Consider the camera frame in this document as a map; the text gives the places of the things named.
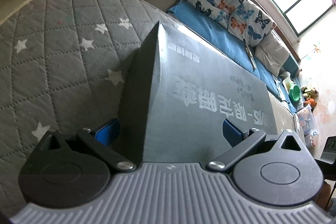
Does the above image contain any dark grey box lid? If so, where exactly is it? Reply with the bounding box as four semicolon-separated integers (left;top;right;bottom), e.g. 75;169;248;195
118;22;277;163

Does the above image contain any clear plastic toy bin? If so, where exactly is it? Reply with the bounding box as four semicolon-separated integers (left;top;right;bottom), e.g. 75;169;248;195
297;105;319;148

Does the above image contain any orange stuffed toy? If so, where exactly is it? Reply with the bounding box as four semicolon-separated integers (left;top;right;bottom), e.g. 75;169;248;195
301;87;318;109

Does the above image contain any green plastic bowl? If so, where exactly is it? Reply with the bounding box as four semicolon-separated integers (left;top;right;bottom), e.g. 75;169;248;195
288;84;301;102

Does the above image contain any grey plain cushion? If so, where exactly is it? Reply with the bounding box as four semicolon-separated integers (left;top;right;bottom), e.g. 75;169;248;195
255;31;290;76

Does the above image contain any grey quilted star cover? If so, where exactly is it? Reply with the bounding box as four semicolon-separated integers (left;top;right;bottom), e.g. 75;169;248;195
1;0;178;216

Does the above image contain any blue sofa cover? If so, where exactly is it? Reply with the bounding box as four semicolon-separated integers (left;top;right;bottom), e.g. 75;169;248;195
167;0;299;113

